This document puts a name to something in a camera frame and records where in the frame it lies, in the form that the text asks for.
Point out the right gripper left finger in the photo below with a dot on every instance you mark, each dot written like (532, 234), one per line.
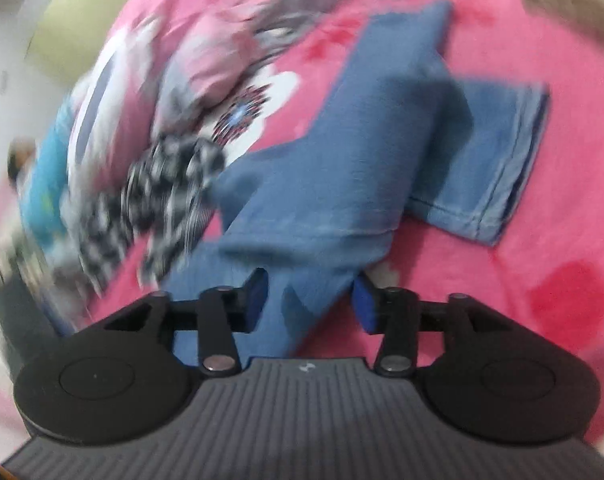
(223, 311)

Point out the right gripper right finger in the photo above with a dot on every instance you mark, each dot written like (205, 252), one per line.
(394, 313)

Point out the blue denim jeans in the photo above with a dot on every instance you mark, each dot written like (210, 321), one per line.
(398, 134)

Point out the black white plaid shirt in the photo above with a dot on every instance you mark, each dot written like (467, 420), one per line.
(166, 197)

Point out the blue patterned pillow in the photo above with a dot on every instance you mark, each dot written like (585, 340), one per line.
(47, 180)

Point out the pink white quilt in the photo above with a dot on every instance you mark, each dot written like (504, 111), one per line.
(164, 62)

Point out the yellow green wardrobe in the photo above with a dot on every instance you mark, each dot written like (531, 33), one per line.
(68, 37)

